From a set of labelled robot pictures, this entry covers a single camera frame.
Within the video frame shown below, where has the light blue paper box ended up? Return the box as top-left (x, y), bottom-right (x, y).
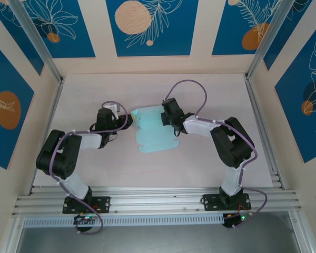
top-left (131, 104), bottom-right (180, 154)

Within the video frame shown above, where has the blue poster large peach circle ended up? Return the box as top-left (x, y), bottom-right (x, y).
top-left (105, 0), bottom-right (200, 57)

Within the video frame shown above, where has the blue poster white flower drawing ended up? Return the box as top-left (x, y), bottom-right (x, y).
top-left (23, 0), bottom-right (96, 59)

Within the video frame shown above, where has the blue poster fern orange circle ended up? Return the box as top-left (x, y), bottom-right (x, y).
top-left (211, 0), bottom-right (283, 56)

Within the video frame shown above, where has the blue poster orange disc lily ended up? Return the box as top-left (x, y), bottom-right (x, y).
top-left (0, 37), bottom-right (35, 170)

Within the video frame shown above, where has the blue poster white line drawing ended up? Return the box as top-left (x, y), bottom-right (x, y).
top-left (263, 0), bottom-right (316, 71)
top-left (0, 0), bottom-right (45, 77)

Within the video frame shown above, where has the blue poster dark circle lily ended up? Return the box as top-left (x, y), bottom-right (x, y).
top-left (274, 25), bottom-right (316, 163)

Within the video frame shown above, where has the grey metal panel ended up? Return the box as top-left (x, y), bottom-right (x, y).
top-left (15, 212), bottom-right (308, 253)

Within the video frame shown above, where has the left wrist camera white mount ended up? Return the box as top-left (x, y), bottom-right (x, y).
top-left (102, 103), bottom-right (121, 119)

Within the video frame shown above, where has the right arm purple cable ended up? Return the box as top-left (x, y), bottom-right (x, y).
top-left (163, 80), bottom-right (268, 230)

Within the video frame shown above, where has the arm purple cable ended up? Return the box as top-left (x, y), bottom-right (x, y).
top-left (49, 101), bottom-right (130, 235)
top-left (163, 80), bottom-right (268, 230)

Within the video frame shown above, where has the aluminium side rail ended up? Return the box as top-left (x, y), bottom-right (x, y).
top-left (27, 76), bottom-right (66, 196)
top-left (243, 74), bottom-right (284, 190)

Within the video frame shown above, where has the aluminium mounting rail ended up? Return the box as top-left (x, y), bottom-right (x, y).
top-left (12, 186), bottom-right (304, 218)

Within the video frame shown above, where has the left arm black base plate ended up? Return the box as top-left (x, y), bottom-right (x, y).
top-left (62, 196), bottom-right (112, 215)

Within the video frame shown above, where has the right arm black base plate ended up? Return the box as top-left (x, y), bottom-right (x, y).
top-left (201, 193), bottom-right (252, 212)

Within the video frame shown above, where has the grey slotted cable duct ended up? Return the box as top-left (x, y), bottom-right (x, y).
top-left (23, 213), bottom-right (225, 228)

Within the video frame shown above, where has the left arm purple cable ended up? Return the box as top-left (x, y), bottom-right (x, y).
top-left (49, 101), bottom-right (130, 235)

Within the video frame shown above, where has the short aluminium frame post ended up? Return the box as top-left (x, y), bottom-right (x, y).
top-left (4, 216), bottom-right (26, 253)
top-left (288, 210), bottom-right (316, 253)

